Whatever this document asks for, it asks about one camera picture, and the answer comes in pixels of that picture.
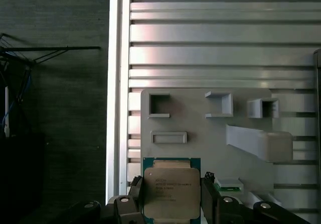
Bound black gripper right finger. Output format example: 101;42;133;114
200;171;311;224

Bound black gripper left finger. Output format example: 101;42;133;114
60;175;144;224

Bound silver CPU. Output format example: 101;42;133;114
142;157;202;224

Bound green RAM stick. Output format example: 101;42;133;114
219;186;243;193

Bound grey parts rack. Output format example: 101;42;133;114
139;87;294;224

